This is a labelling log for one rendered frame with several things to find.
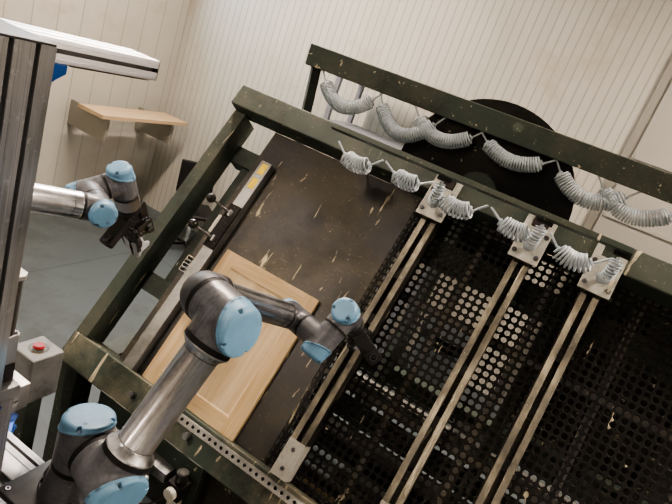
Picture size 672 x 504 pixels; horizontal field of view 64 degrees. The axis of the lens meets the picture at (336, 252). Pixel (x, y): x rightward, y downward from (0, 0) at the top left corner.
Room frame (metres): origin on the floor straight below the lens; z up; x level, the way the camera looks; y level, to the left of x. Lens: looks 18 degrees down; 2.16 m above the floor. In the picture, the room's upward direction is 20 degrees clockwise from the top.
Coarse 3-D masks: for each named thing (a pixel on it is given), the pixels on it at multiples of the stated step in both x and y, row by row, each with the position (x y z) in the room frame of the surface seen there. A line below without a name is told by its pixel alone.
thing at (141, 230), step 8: (144, 208) 1.59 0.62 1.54; (128, 216) 1.53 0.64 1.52; (136, 216) 1.57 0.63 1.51; (144, 216) 1.60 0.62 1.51; (136, 224) 1.57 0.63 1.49; (144, 224) 1.59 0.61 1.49; (152, 224) 1.62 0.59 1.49; (128, 232) 1.56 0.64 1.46; (136, 232) 1.56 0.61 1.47; (144, 232) 1.61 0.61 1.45
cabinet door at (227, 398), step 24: (240, 264) 1.90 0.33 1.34; (264, 288) 1.83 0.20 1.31; (288, 288) 1.82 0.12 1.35; (312, 312) 1.76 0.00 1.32; (168, 336) 1.74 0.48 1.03; (264, 336) 1.72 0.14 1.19; (288, 336) 1.71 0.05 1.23; (168, 360) 1.69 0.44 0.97; (240, 360) 1.67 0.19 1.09; (264, 360) 1.66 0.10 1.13; (216, 384) 1.62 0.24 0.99; (240, 384) 1.62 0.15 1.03; (264, 384) 1.61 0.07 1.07; (192, 408) 1.57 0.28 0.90; (216, 408) 1.57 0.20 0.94; (240, 408) 1.56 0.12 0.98
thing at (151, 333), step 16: (256, 176) 2.10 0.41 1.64; (240, 192) 2.07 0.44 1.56; (256, 192) 2.08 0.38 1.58; (224, 240) 1.97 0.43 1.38; (208, 256) 1.91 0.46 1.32; (192, 272) 1.87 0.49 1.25; (176, 288) 1.84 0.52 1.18; (176, 304) 1.80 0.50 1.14; (160, 320) 1.76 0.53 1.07; (144, 336) 1.73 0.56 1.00; (160, 336) 1.76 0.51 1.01; (144, 352) 1.70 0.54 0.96
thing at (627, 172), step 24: (312, 48) 2.70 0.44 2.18; (312, 72) 2.72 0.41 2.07; (336, 72) 2.64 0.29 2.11; (360, 72) 2.60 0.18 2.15; (384, 72) 2.56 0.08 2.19; (312, 96) 2.75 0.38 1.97; (408, 96) 2.50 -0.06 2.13; (432, 96) 2.46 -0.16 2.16; (456, 96) 2.43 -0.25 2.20; (456, 120) 2.41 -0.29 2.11; (480, 120) 2.38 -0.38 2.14; (504, 120) 2.34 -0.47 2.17; (528, 144) 2.29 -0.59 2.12; (552, 144) 2.26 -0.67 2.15; (576, 144) 2.23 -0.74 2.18; (600, 168) 2.19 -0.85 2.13; (624, 168) 2.16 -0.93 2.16; (648, 168) 2.13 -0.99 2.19; (648, 192) 2.12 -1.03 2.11
